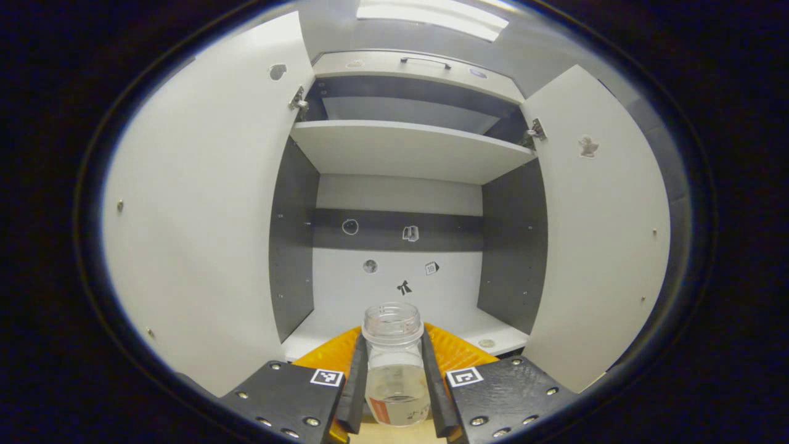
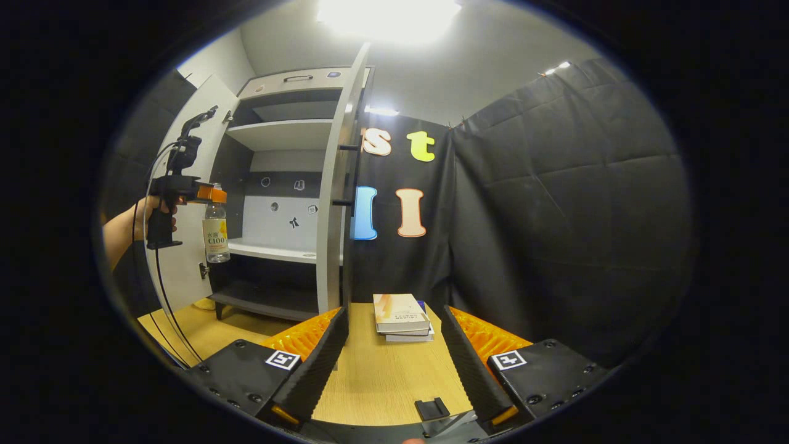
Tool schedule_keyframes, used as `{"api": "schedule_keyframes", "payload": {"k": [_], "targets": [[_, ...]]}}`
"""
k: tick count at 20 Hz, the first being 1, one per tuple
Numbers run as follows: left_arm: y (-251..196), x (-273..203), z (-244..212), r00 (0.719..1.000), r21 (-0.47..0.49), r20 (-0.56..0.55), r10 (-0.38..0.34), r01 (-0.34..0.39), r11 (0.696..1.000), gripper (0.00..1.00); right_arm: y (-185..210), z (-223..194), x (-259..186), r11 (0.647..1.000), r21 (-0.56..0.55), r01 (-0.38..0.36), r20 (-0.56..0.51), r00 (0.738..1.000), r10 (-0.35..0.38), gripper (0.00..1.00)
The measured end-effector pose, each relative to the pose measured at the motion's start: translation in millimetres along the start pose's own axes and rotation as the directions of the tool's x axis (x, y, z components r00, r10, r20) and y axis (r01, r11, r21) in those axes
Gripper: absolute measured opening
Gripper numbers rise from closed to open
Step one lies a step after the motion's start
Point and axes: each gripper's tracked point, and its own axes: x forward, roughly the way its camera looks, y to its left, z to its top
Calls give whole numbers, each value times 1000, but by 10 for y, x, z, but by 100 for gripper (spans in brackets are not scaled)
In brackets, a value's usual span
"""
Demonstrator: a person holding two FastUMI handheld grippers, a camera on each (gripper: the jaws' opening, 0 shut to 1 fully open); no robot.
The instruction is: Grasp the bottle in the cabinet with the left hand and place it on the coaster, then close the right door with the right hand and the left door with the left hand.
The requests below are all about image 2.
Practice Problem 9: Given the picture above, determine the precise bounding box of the large ceiling light panel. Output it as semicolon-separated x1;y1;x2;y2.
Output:
317;0;464;44

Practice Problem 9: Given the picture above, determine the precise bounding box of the black backdrop cloth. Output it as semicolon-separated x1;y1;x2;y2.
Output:
99;57;695;371

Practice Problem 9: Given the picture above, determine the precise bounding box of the clear plastic bottle orange label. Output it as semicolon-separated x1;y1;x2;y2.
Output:
202;183;231;265

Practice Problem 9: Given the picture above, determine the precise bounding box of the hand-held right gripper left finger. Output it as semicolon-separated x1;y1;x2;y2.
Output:
185;306;350;429

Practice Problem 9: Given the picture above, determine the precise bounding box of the grey cabinet drawer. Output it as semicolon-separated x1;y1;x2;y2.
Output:
237;67;370;101

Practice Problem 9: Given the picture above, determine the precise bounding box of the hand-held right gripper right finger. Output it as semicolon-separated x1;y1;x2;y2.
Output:
439;304;611;432

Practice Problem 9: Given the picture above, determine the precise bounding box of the black cable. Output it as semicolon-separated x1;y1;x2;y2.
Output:
131;200;186;369
142;141;205;364

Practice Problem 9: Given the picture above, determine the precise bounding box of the grey open cabinet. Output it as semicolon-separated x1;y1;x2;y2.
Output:
208;67;370;323

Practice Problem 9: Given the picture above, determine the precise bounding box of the beige cover book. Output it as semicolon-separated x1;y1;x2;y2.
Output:
372;294;431;334

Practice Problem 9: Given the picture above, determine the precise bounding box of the white book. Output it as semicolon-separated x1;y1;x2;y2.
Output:
377;300;436;343

